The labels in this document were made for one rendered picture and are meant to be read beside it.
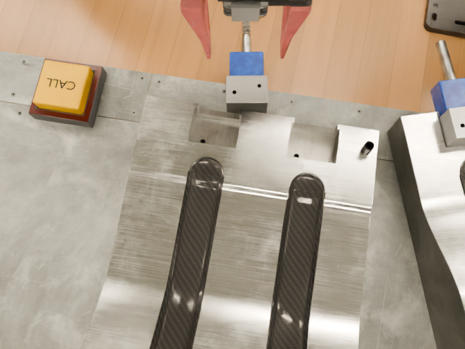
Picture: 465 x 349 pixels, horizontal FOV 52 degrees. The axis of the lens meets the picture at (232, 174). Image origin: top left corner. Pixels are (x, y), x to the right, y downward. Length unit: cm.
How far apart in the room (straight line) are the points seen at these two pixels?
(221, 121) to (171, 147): 7
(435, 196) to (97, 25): 49
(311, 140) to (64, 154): 32
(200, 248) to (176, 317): 7
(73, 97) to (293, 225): 32
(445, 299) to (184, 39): 46
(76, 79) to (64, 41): 9
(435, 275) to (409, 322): 7
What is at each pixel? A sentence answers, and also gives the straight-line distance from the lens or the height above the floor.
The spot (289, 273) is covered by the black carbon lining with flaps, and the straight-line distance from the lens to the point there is 51.
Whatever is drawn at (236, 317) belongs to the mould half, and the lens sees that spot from 49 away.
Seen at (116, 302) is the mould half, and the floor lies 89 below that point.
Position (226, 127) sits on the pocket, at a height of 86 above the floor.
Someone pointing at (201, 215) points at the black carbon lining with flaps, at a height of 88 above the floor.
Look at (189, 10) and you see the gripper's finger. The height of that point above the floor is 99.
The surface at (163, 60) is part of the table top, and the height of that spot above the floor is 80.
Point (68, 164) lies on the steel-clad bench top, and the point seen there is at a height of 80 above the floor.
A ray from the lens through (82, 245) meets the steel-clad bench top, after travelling 62.
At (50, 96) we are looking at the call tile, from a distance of 64.
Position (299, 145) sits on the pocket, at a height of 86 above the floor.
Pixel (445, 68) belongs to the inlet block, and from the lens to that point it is 63.
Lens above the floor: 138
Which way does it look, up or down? 75 degrees down
